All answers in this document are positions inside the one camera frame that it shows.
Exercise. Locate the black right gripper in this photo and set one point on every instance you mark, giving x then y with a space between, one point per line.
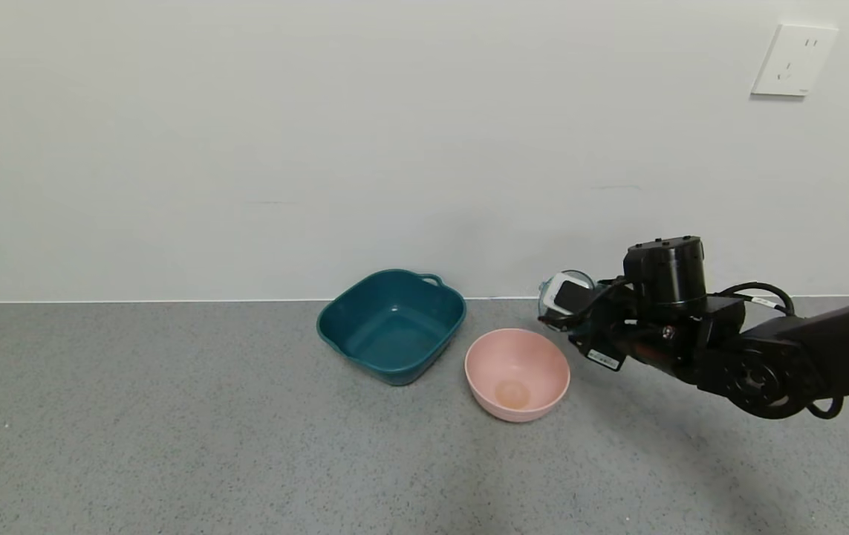
599 355

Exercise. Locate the blue ribbed transparent cup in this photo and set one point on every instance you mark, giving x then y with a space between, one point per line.
545 293

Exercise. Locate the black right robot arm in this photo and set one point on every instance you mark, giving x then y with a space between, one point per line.
840 342

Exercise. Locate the pink plastic bowl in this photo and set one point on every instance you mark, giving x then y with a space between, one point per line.
517 371

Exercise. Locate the teal square plastic basin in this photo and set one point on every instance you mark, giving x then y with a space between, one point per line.
394 334

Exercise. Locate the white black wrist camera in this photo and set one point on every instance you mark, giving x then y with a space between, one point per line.
571 296

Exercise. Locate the white wall socket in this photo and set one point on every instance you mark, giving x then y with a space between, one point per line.
794 61

